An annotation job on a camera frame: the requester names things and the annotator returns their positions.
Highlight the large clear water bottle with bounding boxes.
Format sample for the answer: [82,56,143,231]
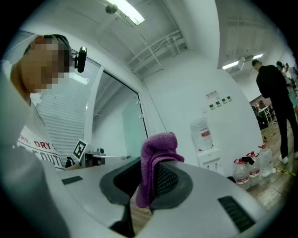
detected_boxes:
[190,117,214,151]

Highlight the person's head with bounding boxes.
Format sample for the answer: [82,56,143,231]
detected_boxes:
[10,34,72,103]

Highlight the clear water jug red handle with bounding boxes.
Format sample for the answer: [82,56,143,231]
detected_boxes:
[246,151,262,185]
[258,141,275,178]
[232,158,251,190]

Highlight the purple cloth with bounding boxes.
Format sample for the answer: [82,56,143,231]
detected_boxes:
[134,132,185,209]

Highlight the black head-mounted camera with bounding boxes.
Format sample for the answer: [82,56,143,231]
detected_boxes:
[74,46,88,74]

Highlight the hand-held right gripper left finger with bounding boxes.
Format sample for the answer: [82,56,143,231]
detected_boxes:
[46,157,142,231]

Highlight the white folding table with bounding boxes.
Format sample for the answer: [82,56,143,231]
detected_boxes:
[257,104,277,126]

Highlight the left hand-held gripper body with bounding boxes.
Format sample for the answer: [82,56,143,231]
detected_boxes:
[72,139,107,168]

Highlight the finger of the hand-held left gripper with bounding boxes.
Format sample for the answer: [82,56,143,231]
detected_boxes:
[104,155,131,161]

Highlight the frosted glass door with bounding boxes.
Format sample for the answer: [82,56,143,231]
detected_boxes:
[121,92,149,159]

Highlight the white ceiling cable tray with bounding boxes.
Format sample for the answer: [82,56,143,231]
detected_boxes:
[127,30,187,73]

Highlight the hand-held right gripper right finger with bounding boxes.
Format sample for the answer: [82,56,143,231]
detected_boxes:
[137,160,268,238]

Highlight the white window blinds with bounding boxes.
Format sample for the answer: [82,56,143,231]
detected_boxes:
[30,54,102,161]

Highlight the yellow black floor tape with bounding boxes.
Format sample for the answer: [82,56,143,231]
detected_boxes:
[274,166,298,177]

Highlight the white wall sign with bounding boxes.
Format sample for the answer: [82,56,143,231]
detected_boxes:
[204,90,220,100]

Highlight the white water dispenser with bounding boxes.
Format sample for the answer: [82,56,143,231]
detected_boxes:
[196,146,222,176]

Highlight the person's white printed shirt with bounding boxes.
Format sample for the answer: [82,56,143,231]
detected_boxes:
[0,59,70,238]

